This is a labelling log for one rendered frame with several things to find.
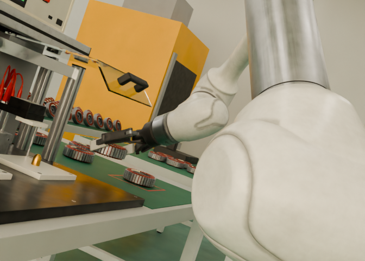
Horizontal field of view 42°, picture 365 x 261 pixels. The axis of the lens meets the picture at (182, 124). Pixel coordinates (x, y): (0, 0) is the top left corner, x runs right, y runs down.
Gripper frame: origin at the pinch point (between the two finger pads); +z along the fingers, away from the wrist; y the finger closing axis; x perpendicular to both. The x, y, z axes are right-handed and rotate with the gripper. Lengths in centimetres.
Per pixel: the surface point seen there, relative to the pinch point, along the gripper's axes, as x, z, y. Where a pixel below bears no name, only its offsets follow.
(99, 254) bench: -22, 93, 86
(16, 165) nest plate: -13.3, -8.8, -38.8
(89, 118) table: 86, 152, 137
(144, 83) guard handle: 5.9, -30.5, -18.3
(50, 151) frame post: -3.1, 5.1, -18.4
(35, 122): -2.6, -10.0, -35.0
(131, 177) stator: -6.2, 4.5, 14.8
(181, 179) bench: 9, 39, 92
